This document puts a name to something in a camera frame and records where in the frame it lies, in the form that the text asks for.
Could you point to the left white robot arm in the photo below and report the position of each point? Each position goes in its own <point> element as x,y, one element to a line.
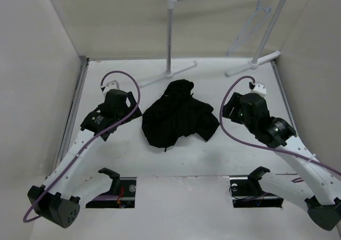
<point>61,196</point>

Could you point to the aluminium table rail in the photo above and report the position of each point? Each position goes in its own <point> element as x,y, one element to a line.
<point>277,77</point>
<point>66,137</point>

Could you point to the black trousers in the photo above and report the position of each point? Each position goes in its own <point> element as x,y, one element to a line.
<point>178,114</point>

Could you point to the right aluminium table rail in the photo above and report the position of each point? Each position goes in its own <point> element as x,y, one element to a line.
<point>277,77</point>

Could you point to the white clothes rack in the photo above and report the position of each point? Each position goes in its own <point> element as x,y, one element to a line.
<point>253,63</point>

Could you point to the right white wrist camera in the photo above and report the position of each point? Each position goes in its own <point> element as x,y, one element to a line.
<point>258,88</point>

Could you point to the left aluminium table rail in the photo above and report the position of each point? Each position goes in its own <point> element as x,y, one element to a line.
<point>66,137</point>

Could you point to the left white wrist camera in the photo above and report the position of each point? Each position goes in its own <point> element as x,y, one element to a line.
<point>112,85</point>

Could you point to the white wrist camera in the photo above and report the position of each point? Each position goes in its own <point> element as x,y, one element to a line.
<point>112,85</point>
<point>258,88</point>

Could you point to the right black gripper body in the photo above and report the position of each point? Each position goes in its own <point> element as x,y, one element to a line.
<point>237,115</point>

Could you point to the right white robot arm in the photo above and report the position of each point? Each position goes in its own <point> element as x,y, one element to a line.
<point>320,197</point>

